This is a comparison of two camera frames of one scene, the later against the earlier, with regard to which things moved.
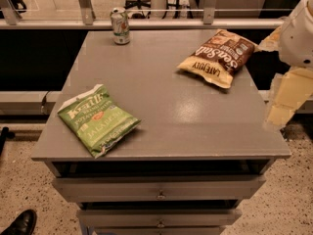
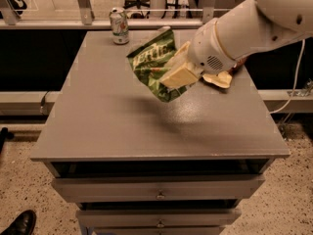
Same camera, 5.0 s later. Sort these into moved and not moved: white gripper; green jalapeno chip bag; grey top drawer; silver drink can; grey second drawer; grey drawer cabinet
Moved: white gripper; green jalapeno chip bag
Not moved: grey drawer cabinet; grey second drawer; silver drink can; grey top drawer
